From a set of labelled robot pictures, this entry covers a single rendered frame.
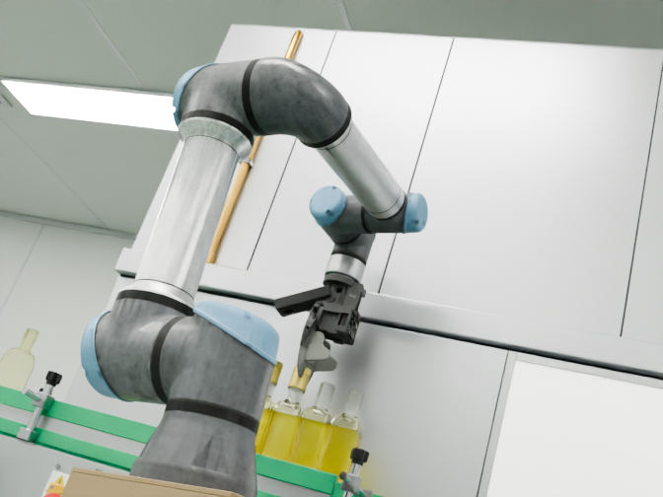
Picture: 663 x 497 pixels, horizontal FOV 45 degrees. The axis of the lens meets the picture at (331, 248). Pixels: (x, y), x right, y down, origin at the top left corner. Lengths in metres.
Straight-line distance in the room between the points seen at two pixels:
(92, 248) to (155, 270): 4.93
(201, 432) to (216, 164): 0.41
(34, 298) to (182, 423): 5.15
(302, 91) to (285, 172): 0.80
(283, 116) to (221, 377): 0.41
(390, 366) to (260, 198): 0.56
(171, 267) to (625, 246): 1.00
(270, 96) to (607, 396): 0.85
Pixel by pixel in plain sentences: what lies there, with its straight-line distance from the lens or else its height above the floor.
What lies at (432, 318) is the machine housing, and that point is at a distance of 1.66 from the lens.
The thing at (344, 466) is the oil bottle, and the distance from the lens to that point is 1.44.
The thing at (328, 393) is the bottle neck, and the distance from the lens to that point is 1.50.
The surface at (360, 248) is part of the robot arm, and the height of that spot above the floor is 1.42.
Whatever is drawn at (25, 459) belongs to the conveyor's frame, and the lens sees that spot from 1.54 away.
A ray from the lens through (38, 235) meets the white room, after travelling 6.33.
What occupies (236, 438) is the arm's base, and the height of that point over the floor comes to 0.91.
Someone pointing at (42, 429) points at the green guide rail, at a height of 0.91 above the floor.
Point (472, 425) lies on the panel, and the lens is 1.57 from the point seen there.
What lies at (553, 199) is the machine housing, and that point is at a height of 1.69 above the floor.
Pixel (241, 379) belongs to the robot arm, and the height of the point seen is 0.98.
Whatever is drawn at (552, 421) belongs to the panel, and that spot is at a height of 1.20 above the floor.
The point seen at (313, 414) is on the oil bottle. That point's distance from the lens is 1.47.
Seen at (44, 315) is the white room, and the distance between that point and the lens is 5.95.
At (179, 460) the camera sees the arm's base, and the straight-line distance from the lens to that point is 0.92.
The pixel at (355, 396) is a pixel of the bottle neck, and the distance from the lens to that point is 1.48.
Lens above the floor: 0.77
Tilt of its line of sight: 23 degrees up
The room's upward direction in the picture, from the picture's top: 18 degrees clockwise
